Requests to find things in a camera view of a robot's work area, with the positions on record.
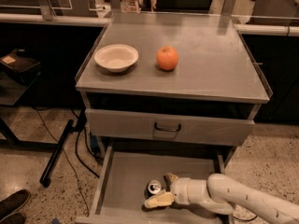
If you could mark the grey top drawer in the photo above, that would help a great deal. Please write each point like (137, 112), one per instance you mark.
(198, 130)

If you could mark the dark shoe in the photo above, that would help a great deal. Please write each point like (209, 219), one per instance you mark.
(14, 202)
(15, 218)

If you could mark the dark shoe lower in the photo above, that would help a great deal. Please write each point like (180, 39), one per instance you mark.
(15, 218)

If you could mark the black stand leg with wheel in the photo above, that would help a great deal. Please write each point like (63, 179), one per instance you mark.
(59, 146)

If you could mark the white bowl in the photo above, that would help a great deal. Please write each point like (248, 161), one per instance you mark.
(116, 58)

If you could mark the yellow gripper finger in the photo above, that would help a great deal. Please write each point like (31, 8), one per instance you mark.
(164, 198)
(170, 178)

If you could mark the orange fruit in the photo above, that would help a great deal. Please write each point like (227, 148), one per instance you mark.
(167, 58)

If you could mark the dark side table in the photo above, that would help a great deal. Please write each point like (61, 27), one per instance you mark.
(10, 92)

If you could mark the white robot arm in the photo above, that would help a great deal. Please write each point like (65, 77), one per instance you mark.
(219, 194)

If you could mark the black box on shelf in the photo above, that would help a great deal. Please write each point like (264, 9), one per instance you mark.
(19, 67)

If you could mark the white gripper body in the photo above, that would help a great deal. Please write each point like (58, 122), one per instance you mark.
(179, 189)

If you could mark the open grey middle drawer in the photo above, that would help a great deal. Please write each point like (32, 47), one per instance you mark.
(120, 193)

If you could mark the grey metal drawer cabinet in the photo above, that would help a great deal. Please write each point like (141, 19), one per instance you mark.
(172, 78)

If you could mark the dark shoe upper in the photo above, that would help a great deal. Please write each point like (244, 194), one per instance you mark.
(14, 202)

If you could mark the blue pepsi can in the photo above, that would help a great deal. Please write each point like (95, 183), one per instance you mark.
(152, 188)

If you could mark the black drawer handle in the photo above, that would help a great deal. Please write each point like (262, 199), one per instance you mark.
(167, 129)

